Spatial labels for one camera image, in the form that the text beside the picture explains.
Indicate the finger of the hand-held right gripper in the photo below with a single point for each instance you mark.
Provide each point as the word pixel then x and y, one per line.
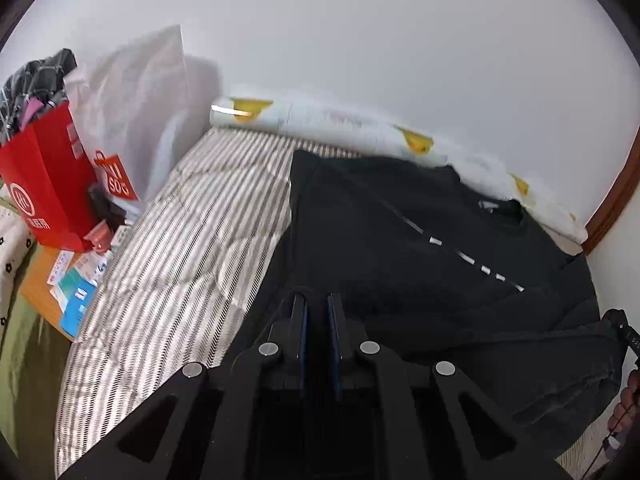
pixel 622 325

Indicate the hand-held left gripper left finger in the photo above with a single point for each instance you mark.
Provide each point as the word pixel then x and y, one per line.
pixel 301 340

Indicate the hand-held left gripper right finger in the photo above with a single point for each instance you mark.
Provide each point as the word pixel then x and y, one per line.
pixel 334 340

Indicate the black sweatshirt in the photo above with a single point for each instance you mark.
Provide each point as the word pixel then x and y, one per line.
pixel 425 270

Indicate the person's right hand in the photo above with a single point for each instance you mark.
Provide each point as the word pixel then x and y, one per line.
pixel 627 400

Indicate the striped bed mattress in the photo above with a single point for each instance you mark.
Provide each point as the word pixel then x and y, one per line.
pixel 200 235

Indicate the rolled white duck-print mat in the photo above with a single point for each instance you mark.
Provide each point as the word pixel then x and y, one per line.
pixel 350 120

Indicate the blue and white box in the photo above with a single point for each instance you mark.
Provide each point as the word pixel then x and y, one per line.
pixel 77 307

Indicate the small red packet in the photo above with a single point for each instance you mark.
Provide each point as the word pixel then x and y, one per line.
pixel 97 237

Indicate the pink paper card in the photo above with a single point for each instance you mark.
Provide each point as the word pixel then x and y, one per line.
pixel 60 266

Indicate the wooden nightstand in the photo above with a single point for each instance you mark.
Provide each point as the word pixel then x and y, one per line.
pixel 42 285

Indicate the green bed sheet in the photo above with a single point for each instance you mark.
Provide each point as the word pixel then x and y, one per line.
pixel 25 375

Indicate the white plastic bag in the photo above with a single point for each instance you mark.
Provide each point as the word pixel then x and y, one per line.
pixel 135 105

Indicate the red paper bag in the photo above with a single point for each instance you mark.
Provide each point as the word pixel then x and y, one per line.
pixel 47 185

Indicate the floral white quilt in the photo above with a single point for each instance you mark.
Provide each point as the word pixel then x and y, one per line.
pixel 10 245

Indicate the plaid cloth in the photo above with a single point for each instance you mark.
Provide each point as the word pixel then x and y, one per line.
pixel 35 85

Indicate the brown wooden door frame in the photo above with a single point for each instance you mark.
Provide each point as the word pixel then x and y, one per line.
pixel 617 200

